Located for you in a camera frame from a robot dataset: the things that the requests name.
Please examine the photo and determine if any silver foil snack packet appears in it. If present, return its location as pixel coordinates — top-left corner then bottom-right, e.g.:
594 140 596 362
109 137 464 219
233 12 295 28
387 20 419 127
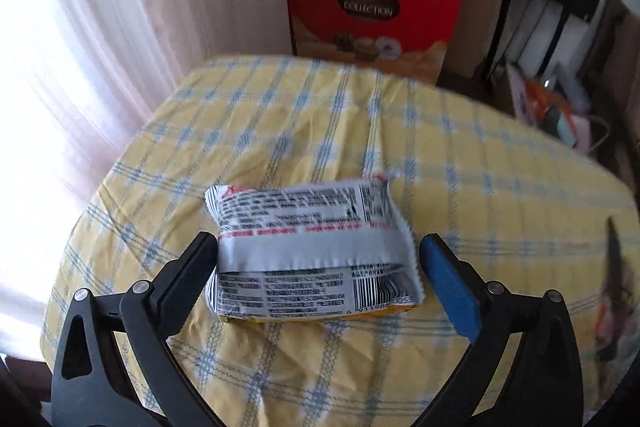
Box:
205 176 424 321

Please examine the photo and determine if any yellow blue checkered cloth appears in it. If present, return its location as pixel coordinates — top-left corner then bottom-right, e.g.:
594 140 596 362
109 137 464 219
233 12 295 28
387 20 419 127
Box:
41 57 639 426

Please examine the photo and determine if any teal hair dryer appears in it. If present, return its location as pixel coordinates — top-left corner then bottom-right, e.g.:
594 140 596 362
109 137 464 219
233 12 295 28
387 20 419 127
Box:
541 107 591 154

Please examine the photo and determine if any brown cardboard carton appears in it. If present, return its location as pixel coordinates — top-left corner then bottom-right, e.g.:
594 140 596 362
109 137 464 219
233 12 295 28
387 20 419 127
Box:
327 0 508 80

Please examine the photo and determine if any white sheer curtain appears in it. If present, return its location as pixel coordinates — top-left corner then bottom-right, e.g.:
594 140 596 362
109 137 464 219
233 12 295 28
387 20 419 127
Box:
1 0 291 360

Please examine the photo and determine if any red chocolate collection box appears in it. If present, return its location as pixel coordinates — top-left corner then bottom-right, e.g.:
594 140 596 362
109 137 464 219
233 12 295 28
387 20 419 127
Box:
286 0 462 86

